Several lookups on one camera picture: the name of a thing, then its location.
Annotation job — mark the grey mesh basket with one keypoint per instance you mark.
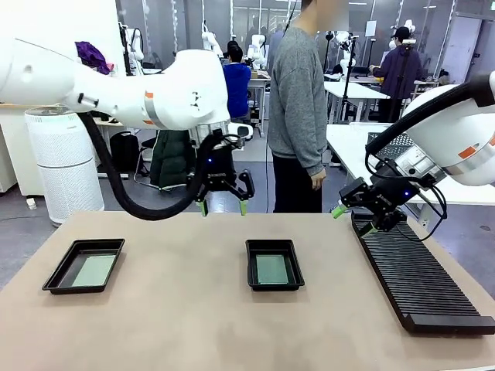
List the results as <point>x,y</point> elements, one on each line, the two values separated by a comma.
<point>402,143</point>

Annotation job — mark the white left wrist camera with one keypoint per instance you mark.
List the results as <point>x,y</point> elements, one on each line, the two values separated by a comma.
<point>241,131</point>

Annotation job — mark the person in blue hoodie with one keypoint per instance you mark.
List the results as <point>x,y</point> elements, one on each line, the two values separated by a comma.
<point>237,85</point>

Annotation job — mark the dark green striped jacket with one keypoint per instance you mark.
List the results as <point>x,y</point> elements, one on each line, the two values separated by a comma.
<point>170,158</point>

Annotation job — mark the white background table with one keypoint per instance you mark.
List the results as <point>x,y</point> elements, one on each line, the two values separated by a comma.
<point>356,89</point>

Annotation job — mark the small white floor box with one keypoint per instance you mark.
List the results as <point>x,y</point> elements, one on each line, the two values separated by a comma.
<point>31,203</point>

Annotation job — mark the black backpack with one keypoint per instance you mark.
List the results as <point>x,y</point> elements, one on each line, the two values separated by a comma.
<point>124,152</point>

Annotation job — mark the green circuit board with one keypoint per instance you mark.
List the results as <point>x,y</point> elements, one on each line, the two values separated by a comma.
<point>94,270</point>

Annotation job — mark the purple cloth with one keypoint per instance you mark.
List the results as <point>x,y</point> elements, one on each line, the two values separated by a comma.
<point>93,58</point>

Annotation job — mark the white work table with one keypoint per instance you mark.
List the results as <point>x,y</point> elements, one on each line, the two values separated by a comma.
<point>348,147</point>

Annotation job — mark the black plastic ESD tray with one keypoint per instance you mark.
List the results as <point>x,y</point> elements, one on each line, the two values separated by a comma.
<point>65,270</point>
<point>274,249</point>

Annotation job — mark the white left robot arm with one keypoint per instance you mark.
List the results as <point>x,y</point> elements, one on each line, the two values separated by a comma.
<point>116,92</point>

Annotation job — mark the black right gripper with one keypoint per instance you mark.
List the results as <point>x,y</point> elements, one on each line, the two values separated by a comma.
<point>390,197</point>

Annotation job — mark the small wooden side table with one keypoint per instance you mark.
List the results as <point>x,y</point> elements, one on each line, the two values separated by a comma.
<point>116,175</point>

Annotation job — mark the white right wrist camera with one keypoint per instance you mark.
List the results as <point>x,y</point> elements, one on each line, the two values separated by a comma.
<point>415,162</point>

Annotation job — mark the person in dark jacket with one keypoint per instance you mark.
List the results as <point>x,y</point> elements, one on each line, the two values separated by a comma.
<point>398,69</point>

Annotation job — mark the metal frame chair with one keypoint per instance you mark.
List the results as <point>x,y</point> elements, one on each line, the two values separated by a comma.
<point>147,143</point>

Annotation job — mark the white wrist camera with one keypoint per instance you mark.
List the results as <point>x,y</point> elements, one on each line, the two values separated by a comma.
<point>415,162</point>
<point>241,131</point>

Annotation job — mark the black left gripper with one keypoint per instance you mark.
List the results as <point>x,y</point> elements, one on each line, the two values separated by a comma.
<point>218,170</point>

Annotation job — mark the white air purifier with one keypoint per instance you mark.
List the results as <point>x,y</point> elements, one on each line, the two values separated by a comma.
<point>65,174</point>

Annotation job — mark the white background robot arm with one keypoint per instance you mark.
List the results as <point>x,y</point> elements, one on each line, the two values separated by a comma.
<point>342,38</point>
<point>209,38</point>
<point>136,42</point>
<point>257,44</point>

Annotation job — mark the person in grey sweater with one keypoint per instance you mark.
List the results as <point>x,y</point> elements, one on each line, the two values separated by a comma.
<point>294,96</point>

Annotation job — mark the person's right forearm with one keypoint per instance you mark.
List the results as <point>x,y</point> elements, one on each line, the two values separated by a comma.
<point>317,154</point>

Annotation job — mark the black slotted board rack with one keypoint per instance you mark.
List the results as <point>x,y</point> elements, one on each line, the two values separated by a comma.
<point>417,278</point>

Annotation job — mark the person's right hand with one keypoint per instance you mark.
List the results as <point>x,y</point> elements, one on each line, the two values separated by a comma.
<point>319,180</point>

